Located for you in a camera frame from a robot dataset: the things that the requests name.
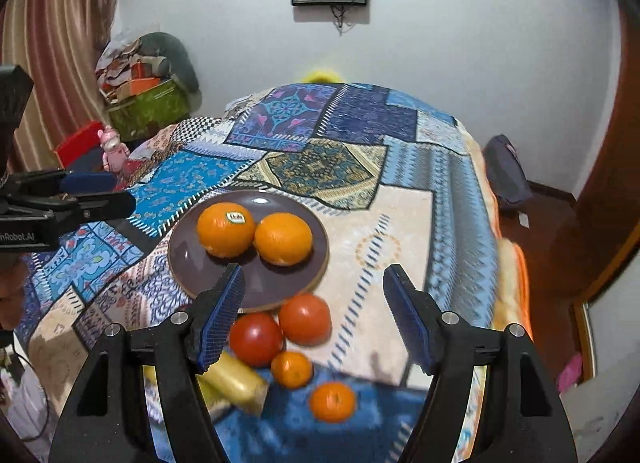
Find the pink toy figure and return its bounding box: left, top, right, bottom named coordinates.
left=100, top=125, right=134, bottom=174

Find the brown wooden door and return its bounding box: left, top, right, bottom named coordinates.
left=570, top=8, right=640, bottom=384

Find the small mandarin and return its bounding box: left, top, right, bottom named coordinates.
left=309, top=381, right=358, bottom=424
left=270, top=350, right=314, bottom=390

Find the brown ceramic plate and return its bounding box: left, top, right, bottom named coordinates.
left=167, top=189, right=331, bottom=313

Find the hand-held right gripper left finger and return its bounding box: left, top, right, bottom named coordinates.
left=47, top=263, right=247, bottom=463

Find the pink cloth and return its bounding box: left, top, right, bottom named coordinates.
left=557, top=353, right=584, bottom=395

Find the grey-green cushion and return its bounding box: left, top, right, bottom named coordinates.
left=140, top=32, right=202, bottom=94

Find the orange cardboard box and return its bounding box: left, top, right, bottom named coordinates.
left=117, top=74, right=163, bottom=98

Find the red tomato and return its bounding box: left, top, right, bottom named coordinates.
left=278, top=293, right=332, bottom=347
left=229, top=312, right=285, bottom=368

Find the plain large orange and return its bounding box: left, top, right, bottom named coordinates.
left=253, top=212, right=314, bottom=266

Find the green patterned box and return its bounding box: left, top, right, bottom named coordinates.
left=107, top=78, right=193, bottom=141

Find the patchwork printed blanket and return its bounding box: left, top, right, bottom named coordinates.
left=15, top=82, right=531, bottom=463

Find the red box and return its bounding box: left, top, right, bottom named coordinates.
left=54, top=122, right=108, bottom=170

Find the orange blanket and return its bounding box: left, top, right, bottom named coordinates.
left=494, top=235, right=532, bottom=339

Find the orange with sticker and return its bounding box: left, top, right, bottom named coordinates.
left=196, top=202, right=257, bottom=259

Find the dark grey bag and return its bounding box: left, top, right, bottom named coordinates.
left=482, top=134, right=534, bottom=208

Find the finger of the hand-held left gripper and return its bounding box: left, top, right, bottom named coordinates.
left=10, top=191, right=137, bottom=222
left=7, top=169, right=117, bottom=200

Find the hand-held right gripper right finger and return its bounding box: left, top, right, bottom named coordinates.
left=382, top=264, right=586, bottom=463

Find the white cloth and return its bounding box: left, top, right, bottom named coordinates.
left=0, top=343, right=57, bottom=446

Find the yellow plush object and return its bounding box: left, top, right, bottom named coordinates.
left=305, top=69, right=346, bottom=84

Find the striped brown curtain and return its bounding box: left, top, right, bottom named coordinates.
left=0, top=0, right=126, bottom=174

